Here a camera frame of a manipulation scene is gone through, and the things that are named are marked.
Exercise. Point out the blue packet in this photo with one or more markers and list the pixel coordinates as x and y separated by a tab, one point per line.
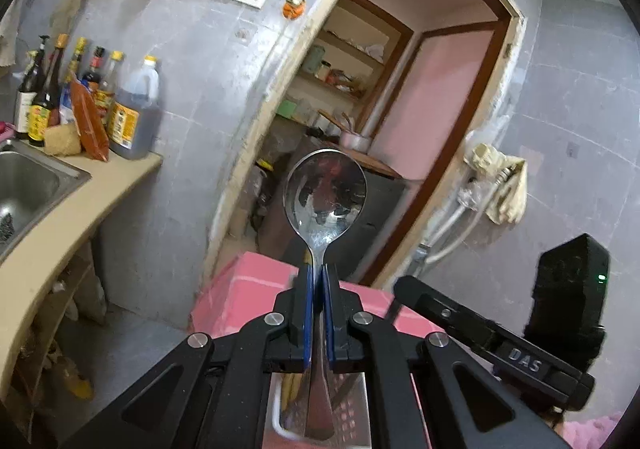
66	104

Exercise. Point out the cream rubber gloves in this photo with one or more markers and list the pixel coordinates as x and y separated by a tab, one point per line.
505	184

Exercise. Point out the green box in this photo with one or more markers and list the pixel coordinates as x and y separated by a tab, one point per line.
287	109

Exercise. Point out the soy sauce bottle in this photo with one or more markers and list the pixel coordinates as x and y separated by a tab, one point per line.
45	114

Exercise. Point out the small grey wall plate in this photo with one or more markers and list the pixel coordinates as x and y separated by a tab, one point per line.
242	35

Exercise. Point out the pink checked tablecloth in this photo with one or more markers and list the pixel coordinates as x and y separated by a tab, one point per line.
240	289

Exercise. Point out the wooden cutting board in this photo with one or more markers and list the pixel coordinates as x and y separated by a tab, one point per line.
380	166

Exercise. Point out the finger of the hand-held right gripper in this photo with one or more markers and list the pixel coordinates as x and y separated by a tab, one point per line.
445	311

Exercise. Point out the orange red packet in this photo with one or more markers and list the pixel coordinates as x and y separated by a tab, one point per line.
92	129

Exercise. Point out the green jar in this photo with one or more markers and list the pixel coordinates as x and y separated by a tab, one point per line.
314	60

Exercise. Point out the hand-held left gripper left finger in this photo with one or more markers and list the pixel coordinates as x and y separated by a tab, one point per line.
307	314

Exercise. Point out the beige twine ball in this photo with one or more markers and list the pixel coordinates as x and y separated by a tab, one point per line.
62	141

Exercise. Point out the wooden chopstick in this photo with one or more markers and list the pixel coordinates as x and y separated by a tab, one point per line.
291	391

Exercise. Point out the clear plastic bag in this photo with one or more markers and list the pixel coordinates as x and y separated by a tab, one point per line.
472	194

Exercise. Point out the grey cabinet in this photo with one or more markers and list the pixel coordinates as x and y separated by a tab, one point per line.
385	214

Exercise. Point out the worn door frame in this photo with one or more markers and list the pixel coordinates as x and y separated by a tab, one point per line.
310	29

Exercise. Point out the metal pot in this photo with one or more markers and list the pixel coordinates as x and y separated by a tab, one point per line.
356	143

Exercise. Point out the hanging loofah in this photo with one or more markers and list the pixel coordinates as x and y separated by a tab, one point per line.
70	4

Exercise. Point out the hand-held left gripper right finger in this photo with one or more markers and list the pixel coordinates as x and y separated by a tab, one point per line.
330	314

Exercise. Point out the red cap dark bottle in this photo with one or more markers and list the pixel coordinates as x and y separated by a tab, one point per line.
94	66

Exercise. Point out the small wall hook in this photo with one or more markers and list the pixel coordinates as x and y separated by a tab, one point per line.
573	150

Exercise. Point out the pink soap dish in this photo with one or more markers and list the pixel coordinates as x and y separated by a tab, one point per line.
5	131

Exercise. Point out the beige kitchen counter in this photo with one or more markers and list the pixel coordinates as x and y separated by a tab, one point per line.
60	239

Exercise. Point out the gold cap bottle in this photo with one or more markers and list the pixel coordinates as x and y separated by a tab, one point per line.
77	56

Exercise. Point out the dark scrubber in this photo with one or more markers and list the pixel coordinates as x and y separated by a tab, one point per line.
6	228

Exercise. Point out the yellow cap clear bottle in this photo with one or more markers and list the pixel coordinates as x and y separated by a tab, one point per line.
110	84

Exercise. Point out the wooden shelf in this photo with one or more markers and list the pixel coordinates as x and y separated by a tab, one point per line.
350	54

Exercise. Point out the large dark oil jug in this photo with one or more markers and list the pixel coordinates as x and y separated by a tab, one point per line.
135	119

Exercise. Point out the steel sink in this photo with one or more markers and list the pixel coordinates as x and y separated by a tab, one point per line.
30	184

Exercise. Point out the white perforated utensil holder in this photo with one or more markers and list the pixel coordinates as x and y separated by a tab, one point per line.
350	404

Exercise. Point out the large metal spoon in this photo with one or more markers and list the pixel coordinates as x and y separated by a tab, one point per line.
325	194

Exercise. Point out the orange wall hook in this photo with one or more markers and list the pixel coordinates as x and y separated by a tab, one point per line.
295	7

